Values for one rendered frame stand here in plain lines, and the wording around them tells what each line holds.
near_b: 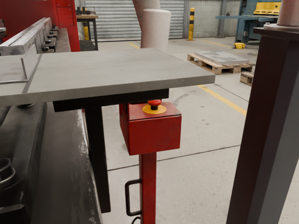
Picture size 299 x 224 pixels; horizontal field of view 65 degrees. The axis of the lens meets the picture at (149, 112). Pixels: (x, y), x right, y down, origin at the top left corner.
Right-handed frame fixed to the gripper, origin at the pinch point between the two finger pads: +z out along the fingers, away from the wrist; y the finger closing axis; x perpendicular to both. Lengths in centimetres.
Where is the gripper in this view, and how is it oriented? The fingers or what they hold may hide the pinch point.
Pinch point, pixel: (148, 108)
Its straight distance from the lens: 81.2
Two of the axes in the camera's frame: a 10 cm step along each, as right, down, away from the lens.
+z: -0.8, 9.2, 3.9
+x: -2.5, -4.0, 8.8
